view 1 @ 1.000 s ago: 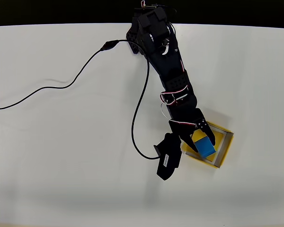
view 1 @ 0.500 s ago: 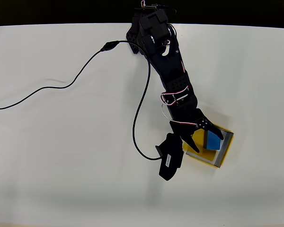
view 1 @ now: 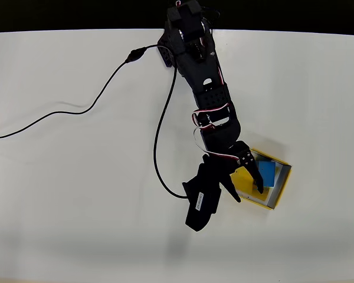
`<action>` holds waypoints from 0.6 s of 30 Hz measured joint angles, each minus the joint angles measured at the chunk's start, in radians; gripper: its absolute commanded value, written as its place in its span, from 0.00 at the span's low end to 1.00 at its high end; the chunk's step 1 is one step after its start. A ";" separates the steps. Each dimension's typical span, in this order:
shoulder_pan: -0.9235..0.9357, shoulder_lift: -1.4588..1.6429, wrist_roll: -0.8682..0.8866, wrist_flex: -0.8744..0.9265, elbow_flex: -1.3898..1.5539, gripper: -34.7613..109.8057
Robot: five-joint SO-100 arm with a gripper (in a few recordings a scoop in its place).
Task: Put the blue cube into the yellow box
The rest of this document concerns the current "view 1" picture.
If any black camera cable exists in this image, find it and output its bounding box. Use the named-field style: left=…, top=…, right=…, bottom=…
left=0, top=44, right=190, bottom=199

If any yellow square tray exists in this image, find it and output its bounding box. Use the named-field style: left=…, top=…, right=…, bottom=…
left=229, top=147, right=293, bottom=211

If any blue cube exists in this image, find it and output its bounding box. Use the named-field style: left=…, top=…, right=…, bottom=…
left=257, top=160, right=277, bottom=189

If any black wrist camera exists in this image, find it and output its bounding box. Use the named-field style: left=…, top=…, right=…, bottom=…
left=181, top=160, right=223, bottom=233

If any black power cable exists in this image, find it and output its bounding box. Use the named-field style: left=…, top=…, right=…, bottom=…
left=202, top=6, right=222, bottom=22

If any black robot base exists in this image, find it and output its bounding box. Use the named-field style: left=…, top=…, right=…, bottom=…
left=156, top=31, right=178, bottom=70

